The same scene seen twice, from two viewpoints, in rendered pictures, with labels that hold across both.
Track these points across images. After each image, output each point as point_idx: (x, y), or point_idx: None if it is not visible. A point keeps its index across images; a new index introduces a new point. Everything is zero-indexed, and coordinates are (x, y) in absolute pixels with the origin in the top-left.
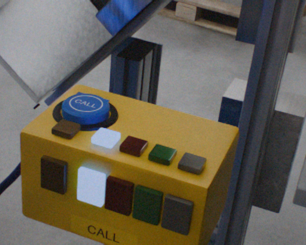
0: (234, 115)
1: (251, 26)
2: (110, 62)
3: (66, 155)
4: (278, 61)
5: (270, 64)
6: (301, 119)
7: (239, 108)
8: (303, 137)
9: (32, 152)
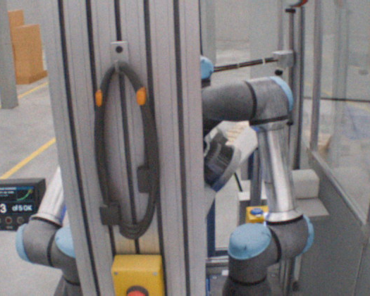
0: (244, 205)
1: (245, 175)
2: None
3: (261, 220)
4: (261, 184)
5: (259, 185)
6: (266, 199)
7: (246, 202)
8: (230, 208)
9: (253, 223)
